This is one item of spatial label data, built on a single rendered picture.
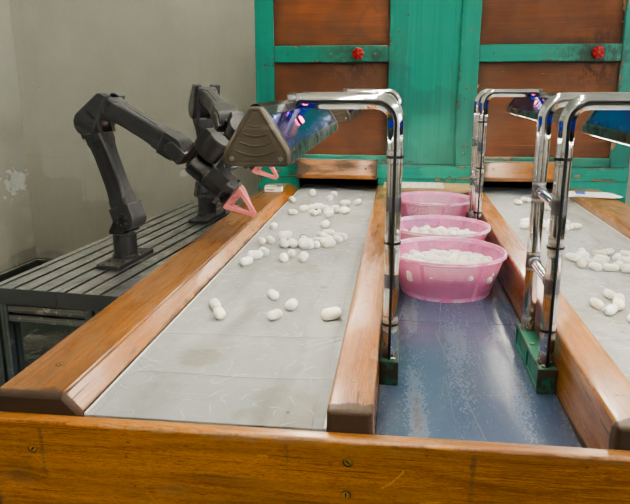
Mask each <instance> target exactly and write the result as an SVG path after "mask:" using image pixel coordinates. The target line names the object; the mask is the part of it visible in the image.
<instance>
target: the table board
mask: <svg viewBox="0 0 630 504"><path fill-rule="evenodd" d="M0 504H630V451H627V450H611V449H595V448H579V447H563V446H547V445H531V444H515V443H499V442H483V441H467V440H451V439H436V438H420V437H404V436H388V435H372V434H356V433H340V432H324V431H308V430H292V429H276V428H260V427H244V426H228V425H212V424H196V423H180V422H164V421H148V420H132V419H116V418H100V417H84V416H68V415H52V414H36V413H20V412H4V411H0Z"/></svg>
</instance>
